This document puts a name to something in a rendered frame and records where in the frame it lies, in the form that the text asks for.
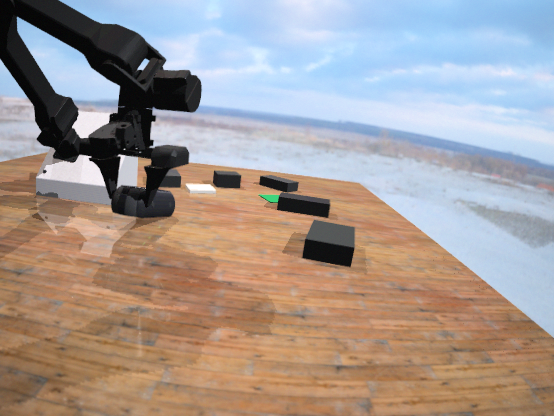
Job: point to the dark grey switch control unit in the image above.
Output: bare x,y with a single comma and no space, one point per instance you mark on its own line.
130,200

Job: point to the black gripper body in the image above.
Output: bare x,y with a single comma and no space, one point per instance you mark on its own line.
161,156

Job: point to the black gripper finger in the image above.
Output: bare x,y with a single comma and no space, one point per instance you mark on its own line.
110,171
155,176

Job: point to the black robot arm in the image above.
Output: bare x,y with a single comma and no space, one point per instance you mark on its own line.
110,49

